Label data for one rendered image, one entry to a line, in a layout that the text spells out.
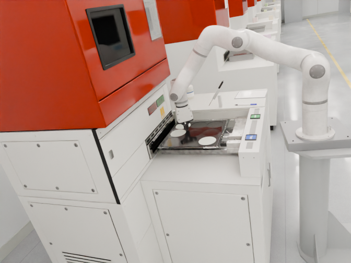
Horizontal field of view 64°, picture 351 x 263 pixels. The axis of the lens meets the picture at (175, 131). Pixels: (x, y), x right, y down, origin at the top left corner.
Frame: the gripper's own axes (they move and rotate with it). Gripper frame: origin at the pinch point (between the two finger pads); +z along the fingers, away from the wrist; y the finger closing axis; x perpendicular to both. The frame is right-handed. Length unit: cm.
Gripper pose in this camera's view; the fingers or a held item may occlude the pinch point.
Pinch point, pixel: (186, 127)
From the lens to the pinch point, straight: 177.0
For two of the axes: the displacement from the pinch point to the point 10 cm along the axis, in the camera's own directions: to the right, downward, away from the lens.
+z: 1.9, 8.9, 4.0
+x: -2.5, -3.5, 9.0
